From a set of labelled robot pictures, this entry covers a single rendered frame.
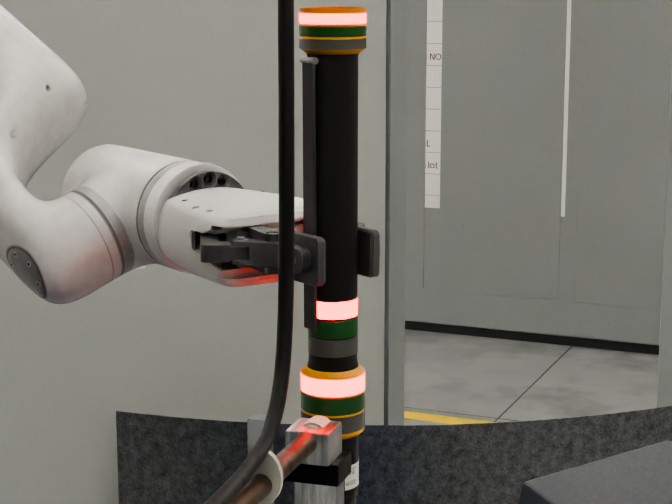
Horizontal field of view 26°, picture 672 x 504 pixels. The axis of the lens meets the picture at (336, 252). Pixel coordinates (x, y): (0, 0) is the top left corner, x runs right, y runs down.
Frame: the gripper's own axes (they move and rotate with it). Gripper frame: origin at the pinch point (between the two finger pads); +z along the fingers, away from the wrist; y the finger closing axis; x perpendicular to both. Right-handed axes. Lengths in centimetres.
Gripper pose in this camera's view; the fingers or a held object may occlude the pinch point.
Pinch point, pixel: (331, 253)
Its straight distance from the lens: 96.5
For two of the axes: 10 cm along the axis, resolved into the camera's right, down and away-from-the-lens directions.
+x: 0.0, -9.8, -2.0
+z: 6.0, 1.6, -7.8
